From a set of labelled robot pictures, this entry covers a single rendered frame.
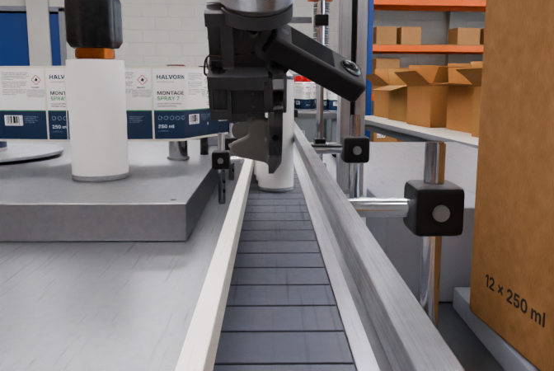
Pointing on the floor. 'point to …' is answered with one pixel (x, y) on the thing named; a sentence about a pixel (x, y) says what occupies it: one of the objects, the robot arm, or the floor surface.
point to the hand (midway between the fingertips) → (277, 163)
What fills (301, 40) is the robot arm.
